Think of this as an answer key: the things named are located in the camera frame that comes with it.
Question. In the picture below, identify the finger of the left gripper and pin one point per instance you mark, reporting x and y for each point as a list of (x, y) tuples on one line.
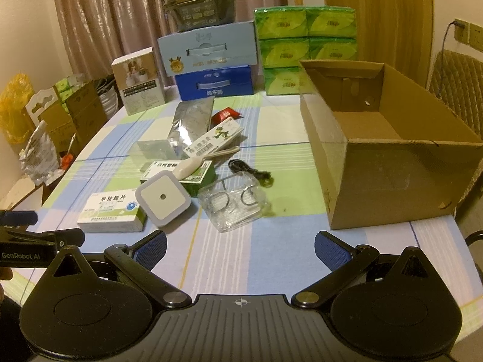
[(18, 218), (59, 238)]

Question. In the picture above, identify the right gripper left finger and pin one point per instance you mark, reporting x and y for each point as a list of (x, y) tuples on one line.
[(132, 267)]

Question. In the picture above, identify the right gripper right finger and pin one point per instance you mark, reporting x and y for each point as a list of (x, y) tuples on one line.
[(347, 264)]

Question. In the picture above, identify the white green tablet box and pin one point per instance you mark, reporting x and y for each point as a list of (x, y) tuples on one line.
[(112, 212)]

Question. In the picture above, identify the white square night light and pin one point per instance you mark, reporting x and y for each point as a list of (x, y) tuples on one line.
[(163, 198)]

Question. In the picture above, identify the white plastic spoon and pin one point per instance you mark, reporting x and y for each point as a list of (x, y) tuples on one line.
[(187, 166)]

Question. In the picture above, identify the green oral spray box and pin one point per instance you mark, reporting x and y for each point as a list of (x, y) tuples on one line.
[(191, 179)]

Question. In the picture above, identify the clear plastic floss box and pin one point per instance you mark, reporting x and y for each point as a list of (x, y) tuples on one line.
[(142, 152)]

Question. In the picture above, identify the silver foil pouch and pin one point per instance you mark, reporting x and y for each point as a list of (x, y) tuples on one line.
[(192, 119)]

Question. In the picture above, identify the white dinosaur medicine box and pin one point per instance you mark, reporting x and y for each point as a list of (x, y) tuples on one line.
[(215, 139)]

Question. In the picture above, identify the red candy wrapper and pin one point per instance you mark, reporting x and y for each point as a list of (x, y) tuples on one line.
[(225, 114)]

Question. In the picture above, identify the crumpled silver bag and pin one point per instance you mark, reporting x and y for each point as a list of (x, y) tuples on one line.
[(39, 159)]

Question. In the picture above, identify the checked tablecloth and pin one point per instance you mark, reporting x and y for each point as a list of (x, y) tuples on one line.
[(240, 237)]

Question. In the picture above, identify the yellow plastic bag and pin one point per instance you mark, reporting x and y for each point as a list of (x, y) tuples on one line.
[(16, 124)]

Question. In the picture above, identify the brown cardboard boxes stack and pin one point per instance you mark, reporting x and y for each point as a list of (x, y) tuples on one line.
[(81, 115)]

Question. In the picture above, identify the brown cardboard box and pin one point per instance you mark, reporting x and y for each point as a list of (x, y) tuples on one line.
[(386, 150)]

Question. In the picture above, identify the white humidifier product box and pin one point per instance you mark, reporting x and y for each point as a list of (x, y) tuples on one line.
[(138, 81)]

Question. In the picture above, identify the dark blue milk carton box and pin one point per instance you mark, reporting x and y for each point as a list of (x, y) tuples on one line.
[(224, 82)]

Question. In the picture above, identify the quilted beige chair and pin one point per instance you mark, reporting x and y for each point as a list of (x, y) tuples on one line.
[(457, 81)]

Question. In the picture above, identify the pink curtain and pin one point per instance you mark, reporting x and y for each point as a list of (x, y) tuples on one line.
[(95, 32)]

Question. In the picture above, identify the green tissue pack bundle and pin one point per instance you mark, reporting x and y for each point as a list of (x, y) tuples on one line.
[(288, 35)]

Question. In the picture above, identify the light blue milk carton box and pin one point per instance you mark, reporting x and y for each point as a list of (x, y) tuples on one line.
[(212, 47)]

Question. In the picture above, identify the black instant noodle bowls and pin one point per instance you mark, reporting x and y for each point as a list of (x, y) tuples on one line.
[(196, 14)]

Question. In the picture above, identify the wall power socket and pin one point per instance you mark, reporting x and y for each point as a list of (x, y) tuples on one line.
[(461, 31), (476, 37)]

